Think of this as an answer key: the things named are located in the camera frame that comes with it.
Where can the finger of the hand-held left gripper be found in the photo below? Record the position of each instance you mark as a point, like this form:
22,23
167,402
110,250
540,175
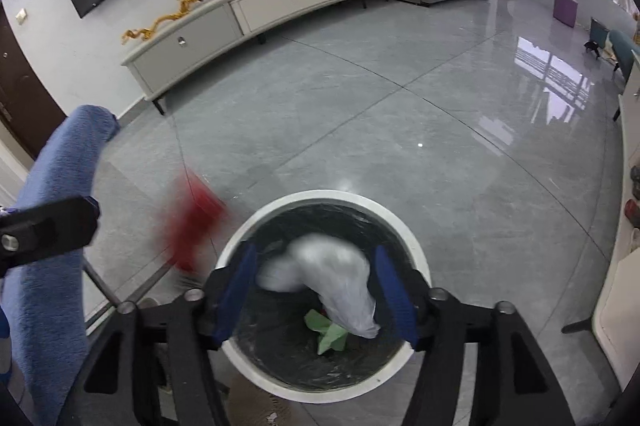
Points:
45,231

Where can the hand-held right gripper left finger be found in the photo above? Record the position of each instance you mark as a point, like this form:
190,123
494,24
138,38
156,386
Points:
235,301

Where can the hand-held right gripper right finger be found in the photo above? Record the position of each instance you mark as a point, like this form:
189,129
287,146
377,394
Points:
395,301

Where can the white plastic bag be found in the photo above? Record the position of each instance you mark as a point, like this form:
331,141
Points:
340,276

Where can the green paper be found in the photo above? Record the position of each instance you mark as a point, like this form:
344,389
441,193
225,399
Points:
330,336

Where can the red wrapper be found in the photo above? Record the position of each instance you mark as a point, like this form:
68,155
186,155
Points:
192,216

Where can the white round trash bin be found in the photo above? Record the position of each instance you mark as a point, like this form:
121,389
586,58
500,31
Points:
320,197

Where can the brown door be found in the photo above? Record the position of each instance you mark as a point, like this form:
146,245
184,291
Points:
20,95

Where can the long gold dragon ornament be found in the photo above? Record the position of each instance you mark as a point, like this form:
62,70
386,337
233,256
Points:
165,19

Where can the long white tv cabinet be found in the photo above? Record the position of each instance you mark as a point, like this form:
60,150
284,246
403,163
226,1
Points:
200,35

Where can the dark green chair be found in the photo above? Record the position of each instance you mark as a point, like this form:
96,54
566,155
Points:
596,36

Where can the purple cube stool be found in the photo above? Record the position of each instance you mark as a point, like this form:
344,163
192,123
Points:
565,8

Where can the wall switch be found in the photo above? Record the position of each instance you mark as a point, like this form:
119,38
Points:
21,16

